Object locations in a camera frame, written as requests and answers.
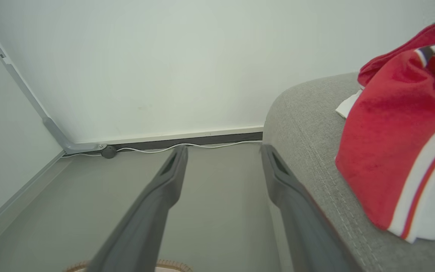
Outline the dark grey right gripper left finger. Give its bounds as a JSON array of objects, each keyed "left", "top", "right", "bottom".
[{"left": 85, "top": 145, "right": 188, "bottom": 272}]

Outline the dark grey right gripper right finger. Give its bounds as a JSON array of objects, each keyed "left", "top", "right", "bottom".
[{"left": 261, "top": 144, "right": 362, "bottom": 272}]

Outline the red sports jersey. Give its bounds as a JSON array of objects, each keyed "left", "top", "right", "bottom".
[{"left": 335, "top": 5, "right": 435, "bottom": 244}]

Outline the white cloth piece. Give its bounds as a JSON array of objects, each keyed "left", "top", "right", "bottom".
[{"left": 335, "top": 90, "right": 363, "bottom": 119}]

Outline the grey upholstered furniture piece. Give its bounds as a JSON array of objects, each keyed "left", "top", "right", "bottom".
[{"left": 263, "top": 72, "right": 435, "bottom": 272}]

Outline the white perforated laundry basket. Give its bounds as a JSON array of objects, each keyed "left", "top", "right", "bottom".
[{"left": 63, "top": 259, "right": 193, "bottom": 272}]

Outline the black baseboard strip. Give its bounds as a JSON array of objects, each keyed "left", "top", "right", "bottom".
[{"left": 106, "top": 132, "right": 263, "bottom": 151}]

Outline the grey skirting strip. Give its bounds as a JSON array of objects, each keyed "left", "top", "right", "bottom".
[{"left": 0, "top": 150, "right": 67, "bottom": 242}]

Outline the thin white cable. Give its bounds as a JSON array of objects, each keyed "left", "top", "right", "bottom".
[{"left": 61, "top": 140, "right": 263, "bottom": 157}]

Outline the grey metal frame post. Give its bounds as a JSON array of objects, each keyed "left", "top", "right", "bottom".
[{"left": 0, "top": 9, "right": 108, "bottom": 155}]

